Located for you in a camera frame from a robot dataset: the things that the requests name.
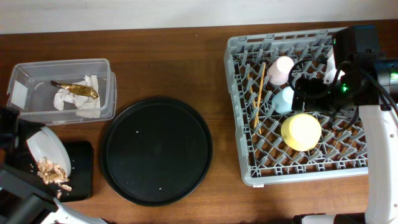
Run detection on light blue cup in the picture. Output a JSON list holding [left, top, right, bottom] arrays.
[[271, 86, 294, 114]]

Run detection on grey plate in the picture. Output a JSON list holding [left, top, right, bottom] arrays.
[[27, 126, 72, 177]]

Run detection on yellow bowl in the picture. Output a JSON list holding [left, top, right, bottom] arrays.
[[281, 113, 322, 152]]

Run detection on pink cup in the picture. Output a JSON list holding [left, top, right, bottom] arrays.
[[267, 56, 294, 85]]

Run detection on food scraps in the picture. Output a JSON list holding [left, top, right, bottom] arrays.
[[37, 157, 72, 199]]

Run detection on gold foil wrapper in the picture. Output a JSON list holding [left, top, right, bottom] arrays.
[[50, 80, 99, 100]]

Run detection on white napkin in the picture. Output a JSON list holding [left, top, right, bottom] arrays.
[[53, 89, 100, 118]]

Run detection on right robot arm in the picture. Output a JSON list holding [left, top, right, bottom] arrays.
[[288, 25, 397, 223]]

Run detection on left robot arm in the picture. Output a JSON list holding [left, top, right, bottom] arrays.
[[1, 108, 105, 223]]

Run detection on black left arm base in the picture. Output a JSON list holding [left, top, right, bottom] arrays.
[[18, 140, 95, 203]]

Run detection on clear plastic waste bin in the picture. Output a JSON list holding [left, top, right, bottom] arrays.
[[7, 58, 117, 126]]

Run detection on grey dishwasher rack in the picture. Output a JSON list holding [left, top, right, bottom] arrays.
[[224, 28, 368, 187]]

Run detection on white label on bin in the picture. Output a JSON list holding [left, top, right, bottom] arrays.
[[11, 81, 28, 110]]

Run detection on round black tray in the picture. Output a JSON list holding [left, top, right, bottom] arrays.
[[99, 97, 213, 207]]

